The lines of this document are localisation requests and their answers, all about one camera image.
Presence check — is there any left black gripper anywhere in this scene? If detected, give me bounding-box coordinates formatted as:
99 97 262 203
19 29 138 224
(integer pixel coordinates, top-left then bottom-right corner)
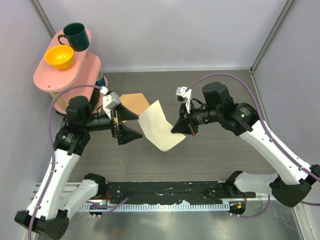
83 101 143 144

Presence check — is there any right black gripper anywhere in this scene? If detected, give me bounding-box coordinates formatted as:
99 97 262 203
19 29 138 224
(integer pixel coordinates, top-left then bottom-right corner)
171 100 221 136

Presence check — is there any orange paper envelope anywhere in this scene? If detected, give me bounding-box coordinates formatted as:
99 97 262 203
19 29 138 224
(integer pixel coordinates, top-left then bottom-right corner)
120 93 150 116

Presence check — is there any beige letter paper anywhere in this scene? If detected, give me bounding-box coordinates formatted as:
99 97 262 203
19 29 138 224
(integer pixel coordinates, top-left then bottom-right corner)
138 100 186 152

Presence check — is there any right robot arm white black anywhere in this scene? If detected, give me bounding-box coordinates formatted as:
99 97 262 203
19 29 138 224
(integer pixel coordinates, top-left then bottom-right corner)
171 82 320 207

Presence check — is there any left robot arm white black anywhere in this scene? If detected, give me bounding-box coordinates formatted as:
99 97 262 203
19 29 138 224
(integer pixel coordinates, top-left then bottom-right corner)
14 92 143 240

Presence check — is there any blue cup on shelf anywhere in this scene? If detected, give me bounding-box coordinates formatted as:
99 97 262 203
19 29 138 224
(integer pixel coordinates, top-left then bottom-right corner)
95 71 106 87

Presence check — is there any pink tiered wooden shelf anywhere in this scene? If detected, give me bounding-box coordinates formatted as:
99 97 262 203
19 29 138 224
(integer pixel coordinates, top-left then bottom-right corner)
33 30 102 114

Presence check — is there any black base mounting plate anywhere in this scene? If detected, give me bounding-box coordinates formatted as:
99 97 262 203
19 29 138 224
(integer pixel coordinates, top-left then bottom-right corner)
98 181 256 205

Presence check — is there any yellow bowl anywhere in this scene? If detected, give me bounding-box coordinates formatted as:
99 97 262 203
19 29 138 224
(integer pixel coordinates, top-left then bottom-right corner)
44 45 75 70

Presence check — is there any dark green mug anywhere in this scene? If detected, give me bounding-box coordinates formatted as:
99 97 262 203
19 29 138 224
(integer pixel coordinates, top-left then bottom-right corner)
57 22 90 52

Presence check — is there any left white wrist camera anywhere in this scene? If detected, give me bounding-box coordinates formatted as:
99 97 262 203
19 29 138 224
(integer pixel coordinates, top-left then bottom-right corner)
100 86 120 120

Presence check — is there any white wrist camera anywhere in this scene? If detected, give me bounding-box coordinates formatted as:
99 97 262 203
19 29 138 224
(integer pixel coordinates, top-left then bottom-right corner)
100 86 120 120
175 86 192 114

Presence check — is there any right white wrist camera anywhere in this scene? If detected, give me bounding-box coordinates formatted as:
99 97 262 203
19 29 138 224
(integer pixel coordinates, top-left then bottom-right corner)
175 86 192 114

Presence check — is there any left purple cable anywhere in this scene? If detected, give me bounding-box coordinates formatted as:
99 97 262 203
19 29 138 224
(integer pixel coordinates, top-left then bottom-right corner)
26 84 130 240

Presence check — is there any aluminium frame rail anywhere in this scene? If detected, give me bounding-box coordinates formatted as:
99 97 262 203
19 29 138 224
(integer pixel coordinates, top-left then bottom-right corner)
31 182 81 200

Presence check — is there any white slotted cable duct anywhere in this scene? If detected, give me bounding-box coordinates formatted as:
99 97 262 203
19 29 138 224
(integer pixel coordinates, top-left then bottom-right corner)
81 201 230 213

